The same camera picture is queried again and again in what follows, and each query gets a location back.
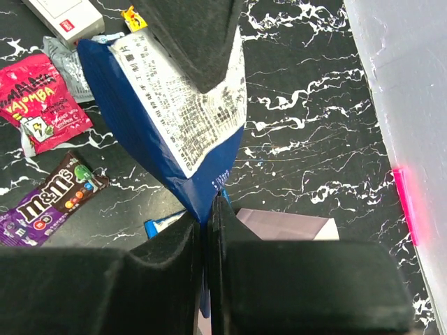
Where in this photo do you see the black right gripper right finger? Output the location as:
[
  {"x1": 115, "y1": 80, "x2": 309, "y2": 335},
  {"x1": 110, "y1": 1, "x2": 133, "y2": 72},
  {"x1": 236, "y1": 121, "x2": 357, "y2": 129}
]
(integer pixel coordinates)
[{"x1": 208, "y1": 196, "x2": 415, "y2": 334}]

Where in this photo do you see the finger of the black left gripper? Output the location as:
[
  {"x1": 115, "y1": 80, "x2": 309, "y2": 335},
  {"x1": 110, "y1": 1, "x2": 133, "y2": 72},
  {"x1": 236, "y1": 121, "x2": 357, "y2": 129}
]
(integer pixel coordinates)
[{"x1": 131, "y1": 0, "x2": 243, "y2": 94}]

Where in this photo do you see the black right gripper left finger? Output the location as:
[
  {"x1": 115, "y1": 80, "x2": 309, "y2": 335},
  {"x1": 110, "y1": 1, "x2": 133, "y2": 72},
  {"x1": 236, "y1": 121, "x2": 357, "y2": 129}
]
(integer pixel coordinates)
[{"x1": 1, "y1": 216, "x2": 202, "y2": 334}]

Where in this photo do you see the lilac paper bag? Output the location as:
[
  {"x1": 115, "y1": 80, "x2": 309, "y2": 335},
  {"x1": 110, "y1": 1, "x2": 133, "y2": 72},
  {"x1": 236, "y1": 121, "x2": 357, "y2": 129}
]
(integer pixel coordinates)
[{"x1": 237, "y1": 208, "x2": 339, "y2": 241}]

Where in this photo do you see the blue burts chips bag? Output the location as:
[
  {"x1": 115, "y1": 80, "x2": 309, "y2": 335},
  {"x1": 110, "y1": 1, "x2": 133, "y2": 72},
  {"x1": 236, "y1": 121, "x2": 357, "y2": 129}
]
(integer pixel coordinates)
[{"x1": 78, "y1": 29, "x2": 247, "y2": 224}]

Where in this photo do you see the yellow m&m's bag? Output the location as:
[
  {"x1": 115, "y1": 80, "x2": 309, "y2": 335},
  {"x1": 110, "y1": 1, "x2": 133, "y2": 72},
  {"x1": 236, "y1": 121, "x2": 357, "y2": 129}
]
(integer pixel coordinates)
[{"x1": 121, "y1": 6, "x2": 147, "y2": 33}]

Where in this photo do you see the blue oreo snack pack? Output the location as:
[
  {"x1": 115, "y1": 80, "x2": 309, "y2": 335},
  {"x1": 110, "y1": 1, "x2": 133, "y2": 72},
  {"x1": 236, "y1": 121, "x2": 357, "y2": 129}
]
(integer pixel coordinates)
[{"x1": 144, "y1": 210, "x2": 186, "y2": 239}]

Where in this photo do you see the white cardboard box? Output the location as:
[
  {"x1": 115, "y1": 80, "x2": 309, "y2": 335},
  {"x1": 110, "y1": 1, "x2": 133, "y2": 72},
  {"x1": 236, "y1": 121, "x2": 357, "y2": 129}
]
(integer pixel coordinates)
[{"x1": 22, "y1": 0, "x2": 105, "y2": 50}]

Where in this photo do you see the grey snack packet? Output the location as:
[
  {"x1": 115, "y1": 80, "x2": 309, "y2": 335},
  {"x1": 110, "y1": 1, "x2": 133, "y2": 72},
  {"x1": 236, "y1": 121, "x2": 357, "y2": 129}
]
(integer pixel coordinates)
[{"x1": 42, "y1": 33, "x2": 125, "y2": 104}]

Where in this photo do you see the red himalaya snack packet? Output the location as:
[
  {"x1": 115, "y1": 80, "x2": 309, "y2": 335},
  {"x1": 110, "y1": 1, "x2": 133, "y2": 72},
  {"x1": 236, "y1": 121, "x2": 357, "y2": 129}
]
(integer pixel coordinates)
[{"x1": 1, "y1": 54, "x2": 93, "y2": 157}]

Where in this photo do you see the pink tape marker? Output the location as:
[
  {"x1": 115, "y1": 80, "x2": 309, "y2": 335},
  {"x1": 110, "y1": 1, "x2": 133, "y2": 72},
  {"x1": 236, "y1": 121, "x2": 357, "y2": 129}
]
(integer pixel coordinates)
[{"x1": 392, "y1": 167, "x2": 419, "y2": 246}]

